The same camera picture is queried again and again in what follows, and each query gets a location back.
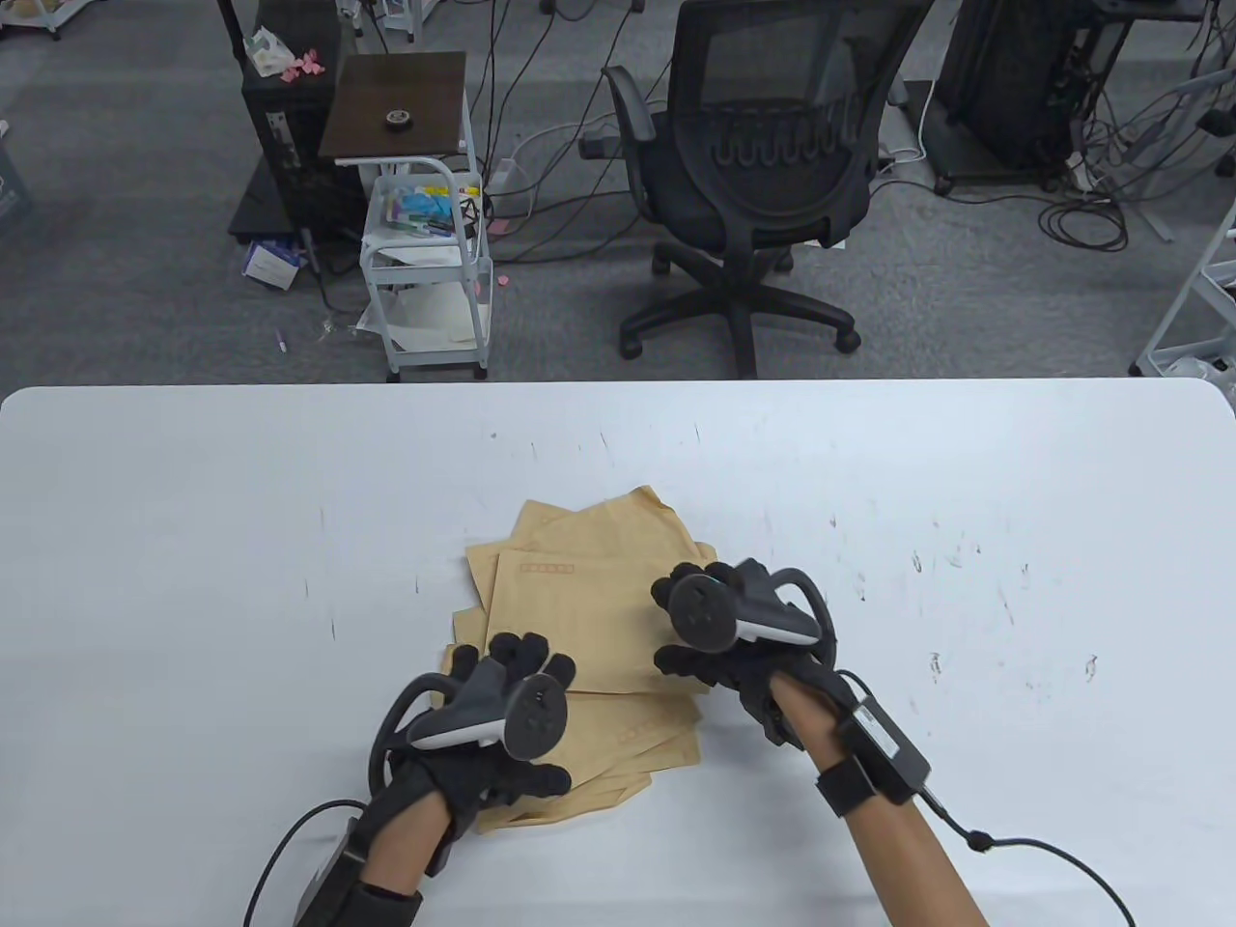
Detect person's left hand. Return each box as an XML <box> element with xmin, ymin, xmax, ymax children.
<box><xmin>372</xmin><ymin>632</ymin><xmax>577</xmax><ymax>875</ymax></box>

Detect person's right hand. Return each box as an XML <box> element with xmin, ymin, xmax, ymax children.
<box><xmin>652</xmin><ymin>560</ymin><xmax>841</xmax><ymax>749</ymax></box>

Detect pile of brown paper envelopes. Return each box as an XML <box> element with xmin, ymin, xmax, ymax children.
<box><xmin>442</xmin><ymin>488</ymin><xmax>720</xmax><ymax>836</ymax></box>

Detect person's left forearm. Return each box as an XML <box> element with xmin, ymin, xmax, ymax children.
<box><xmin>362</xmin><ymin>797</ymin><xmax>455</xmax><ymax>899</ymax></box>

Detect person's right forearm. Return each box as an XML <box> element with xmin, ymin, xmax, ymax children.
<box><xmin>777</xmin><ymin>671</ymin><xmax>991</xmax><ymax>927</ymax></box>

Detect grey right hand controller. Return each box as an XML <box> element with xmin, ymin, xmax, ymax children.
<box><xmin>666</xmin><ymin>565</ymin><xmax>833</xmax><ymax>667</ymax></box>

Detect grey hand controller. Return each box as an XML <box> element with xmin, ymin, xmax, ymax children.
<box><xmin>666</xmin><ymin>565</ymin><xmax>833</xmax><ymax>667</ymax></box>
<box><xmin>372</xmin><ymin>671</ymin><xmax>567</xmax><ymax>788</ymax></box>

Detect grey left hand controller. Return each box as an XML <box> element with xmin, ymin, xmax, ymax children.
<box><xmin>372</xmin><ymin>671</ymin><xmax>567</xmax><ymax>788</ymax></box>

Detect white paper sheets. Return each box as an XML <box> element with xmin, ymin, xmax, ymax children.
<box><xmin>355</xmin><ymin>285</ymin><xmax>479</xmax><ymax>353</ymax></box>

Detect black mesh office chair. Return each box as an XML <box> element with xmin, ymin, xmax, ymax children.
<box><xmin>579</xmin><ymin>0</ymin><xmax>936</xmax><ymax>379</ymax></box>

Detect white rolling cart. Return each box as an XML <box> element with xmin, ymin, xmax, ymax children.
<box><xmin>359</xmin><ymin>92</ymin><xmax>495</xmax><ymax>383</ymax></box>

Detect purple and white box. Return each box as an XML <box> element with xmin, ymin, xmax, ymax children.
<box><xmin>241</xmin><ymin>239</ymin><xmax>302</xmax><ymax>293</ymax></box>

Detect colourful packets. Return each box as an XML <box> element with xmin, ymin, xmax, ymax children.
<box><xmin>391</xmin><ymin>188</ymin><xmax>455</xmax><ymax>238</ymax></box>

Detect dark brown wooden board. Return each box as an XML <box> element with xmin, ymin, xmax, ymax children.
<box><xmin>319</xmin><ymin>52</ymin><xmax>467</xmax><ymax>161</ymax></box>

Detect black computer tower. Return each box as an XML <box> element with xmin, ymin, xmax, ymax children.
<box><xmin>241</xmin><ymin>0</ymin><xmax>341</xmax><ymax>238</ymax></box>

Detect crumpled plastic bag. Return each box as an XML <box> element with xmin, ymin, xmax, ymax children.
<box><xmin>245</xmin><ymin>26</ymin><xmax>293</xmax><ymax>78</ymax></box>

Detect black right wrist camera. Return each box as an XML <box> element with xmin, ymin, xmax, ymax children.
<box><xmin>745</xmin><ymin>688</ymin><xmax>804</xmax><ymax>750</ymax></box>

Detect black left wrist sensor strap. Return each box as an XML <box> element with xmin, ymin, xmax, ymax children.
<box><xmin>293</xmin><ymin>816</ymin><xmax>426</xmax><ymax>927</ymax></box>

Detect black wrist sensor strap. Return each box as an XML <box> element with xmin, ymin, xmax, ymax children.
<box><xmin>293</xmin><ymin>816</ymin><xmax>426</xmax><ymax>927</ymax></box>
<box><xmin>814</xmin><ymin>697</ymin><xmax>933</xmax><ymax>820</ymax></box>

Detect black right wrist sensor strap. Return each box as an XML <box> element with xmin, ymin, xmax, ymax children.
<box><xmin>814</xmin><ymin>697</ymin><xmax>933</xmax><ymax>820</ymax></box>

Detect black left glove cable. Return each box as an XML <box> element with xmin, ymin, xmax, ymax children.
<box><xmin>243</xmin><ymin>800</ymin><xmax>368</xmax><ymax>927</ymax></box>

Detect black glove cable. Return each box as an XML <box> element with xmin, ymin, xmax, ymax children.
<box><xmin>913</xmin><ymin>787</ymin><xmax>1140</xmax><ymax>927</ymax></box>
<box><xmin>243</xmin><ymin>800</ymin><xmax>368</xmax><ymax>927</ymax></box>

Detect black right glove cable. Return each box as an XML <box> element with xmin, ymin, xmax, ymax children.
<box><xmin>913</xmin><ymin>787</ymin><xmax>1140</xmax><ymax>927</ymax></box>

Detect white metal shelf frame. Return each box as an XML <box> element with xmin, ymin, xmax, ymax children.
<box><xmin>1132</xmin><ymin>198</ymin><xmax>1236</xmax><ymax>379</ymax></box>

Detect coiled black cable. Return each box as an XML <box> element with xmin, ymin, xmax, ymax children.
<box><xmin>1039</xmin><ymin>188</ymin><xmax>1131</xmax><ymax>254</ymax></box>

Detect black flat base plate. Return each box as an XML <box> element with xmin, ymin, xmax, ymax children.
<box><xmin>229</xmin><ymin>154</ymin><xmax>293</xmax><ymax>242</ymax></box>

